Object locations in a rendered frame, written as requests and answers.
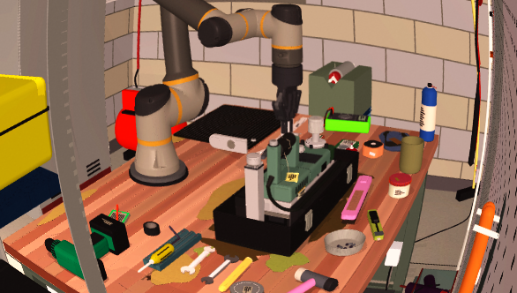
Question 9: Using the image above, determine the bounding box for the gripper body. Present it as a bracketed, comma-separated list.
[270, 63, 304, 97]

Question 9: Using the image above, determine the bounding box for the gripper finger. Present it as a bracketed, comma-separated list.
[272, 90, 289, 134]
[287, 87, 303, 134]

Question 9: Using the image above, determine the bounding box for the black round planer knob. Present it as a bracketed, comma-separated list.
[280, 131, 298, 154]

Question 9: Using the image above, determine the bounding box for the white depth knob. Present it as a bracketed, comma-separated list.
[303, 116, 328, 150]

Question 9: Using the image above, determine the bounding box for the white block with round button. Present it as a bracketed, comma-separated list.
[208, 131, 260, 155]

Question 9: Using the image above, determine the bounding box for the white rectangular chute with cap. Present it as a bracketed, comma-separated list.
[244, 151, 266, 222]

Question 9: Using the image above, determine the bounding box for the green planer body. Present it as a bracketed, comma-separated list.
[263, 133, 337, 214]

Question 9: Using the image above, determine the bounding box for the pink level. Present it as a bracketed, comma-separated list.
[341, 174, 374, 222]

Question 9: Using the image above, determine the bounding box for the black planer case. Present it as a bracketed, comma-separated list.
[213, 146, 360, 258]

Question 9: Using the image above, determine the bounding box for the yellow case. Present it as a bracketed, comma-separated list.
[0, 73, 54, 192]

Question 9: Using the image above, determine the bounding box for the white and red roll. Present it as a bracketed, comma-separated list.
[327, 60, 357, 85]

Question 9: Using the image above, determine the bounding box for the olive green block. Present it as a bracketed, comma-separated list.
[308, 62, 373, 119]

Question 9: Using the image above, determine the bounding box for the black ribbed rubber mat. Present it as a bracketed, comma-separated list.
[173, 103, 285, 143]

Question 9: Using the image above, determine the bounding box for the bright green meter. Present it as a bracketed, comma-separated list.
[323, 107, 372, 135]

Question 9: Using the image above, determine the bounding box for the orange tape roll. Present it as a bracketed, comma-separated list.
[361, 139, 386, 160]

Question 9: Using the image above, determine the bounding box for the olive cup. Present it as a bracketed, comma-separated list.
[399, 135, 425, 175]

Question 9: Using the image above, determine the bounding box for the white jar with red lid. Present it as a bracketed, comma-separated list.
[387, 172, 414, 199]

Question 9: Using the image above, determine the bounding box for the blue and white spray can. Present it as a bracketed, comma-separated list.
[418, 82, 438, 143]

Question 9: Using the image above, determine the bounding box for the lime green utility knife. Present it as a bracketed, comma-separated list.
[366, 208, 386, 242]

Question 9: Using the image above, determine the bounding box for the grey bowl with screws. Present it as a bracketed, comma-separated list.
[323, 228, 367, 258]

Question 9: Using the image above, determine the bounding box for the red compressor tank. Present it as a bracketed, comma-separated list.
[114, 86, 190, 154]

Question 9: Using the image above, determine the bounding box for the teal tool holder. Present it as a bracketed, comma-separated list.
[142, 228, 203, 273]

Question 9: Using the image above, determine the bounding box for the green bench cabinet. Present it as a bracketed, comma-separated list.
[369, 171, 430, 292]

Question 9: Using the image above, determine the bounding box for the black hex key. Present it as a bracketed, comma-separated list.
[168, 224, 184, 246]

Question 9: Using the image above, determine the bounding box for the yellow marker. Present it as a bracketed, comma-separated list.
[217, 256, 254, 293]

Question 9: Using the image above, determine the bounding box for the dark grey wrench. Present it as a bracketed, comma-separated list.
[199, 254, 241, 284]

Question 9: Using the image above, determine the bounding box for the white wrench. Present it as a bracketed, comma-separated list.
[179, 245, 217, 275]

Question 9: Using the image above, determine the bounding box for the black tape roll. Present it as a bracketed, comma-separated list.
[142, 221, 162, 237]

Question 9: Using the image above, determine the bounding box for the white power socket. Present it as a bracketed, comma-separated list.
[384, 240, 405, 268]

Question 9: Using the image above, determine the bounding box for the grey round disc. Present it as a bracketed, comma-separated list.
[229, 279, 266, 293]

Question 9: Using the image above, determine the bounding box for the grey metal locker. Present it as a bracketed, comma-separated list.
[0, 0, 113, 214]

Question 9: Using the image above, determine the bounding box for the yellow screwdriver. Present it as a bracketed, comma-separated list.
[136, 242, 176, 274]

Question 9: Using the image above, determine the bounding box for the black battery charger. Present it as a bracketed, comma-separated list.
[88, 213, 131, 256]

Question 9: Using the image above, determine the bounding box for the grey pegboard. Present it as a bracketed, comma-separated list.
[460, 0, 517, 293]

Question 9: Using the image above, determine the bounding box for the dark purple floor tool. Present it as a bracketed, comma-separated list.
[402, 274, 450, 293]

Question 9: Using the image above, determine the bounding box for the orange tube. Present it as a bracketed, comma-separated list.
[457, 200, 498, 293]

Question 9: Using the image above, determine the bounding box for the green drill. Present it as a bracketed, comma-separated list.
[43, 236, 109, 282]

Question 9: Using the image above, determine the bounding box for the dark blue box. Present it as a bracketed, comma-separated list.
[0, 167, 63, 229]

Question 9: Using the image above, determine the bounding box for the black planer cord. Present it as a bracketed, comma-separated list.
[264, 175, 293, 214]

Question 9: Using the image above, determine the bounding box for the dark blue strap ring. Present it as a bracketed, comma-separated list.
[378, 130, 411, 152]

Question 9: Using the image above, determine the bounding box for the red hanging cable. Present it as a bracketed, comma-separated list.
[133, 0, 146, 89]

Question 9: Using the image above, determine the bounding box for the dark grey round base plate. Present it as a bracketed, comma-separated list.
[128, 159, 190, 187]

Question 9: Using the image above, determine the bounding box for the black mallet with pink handle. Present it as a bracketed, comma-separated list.
[287, 267, 340, 293]

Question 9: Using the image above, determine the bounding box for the black hanging cable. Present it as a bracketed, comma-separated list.
[467, 0, 486, 168]

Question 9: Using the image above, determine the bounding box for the green circuit board with wire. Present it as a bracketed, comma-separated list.
[108, 203, 131, 225]

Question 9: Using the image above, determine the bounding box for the grey curved post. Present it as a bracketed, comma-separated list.
[45, 0, 109, 293]

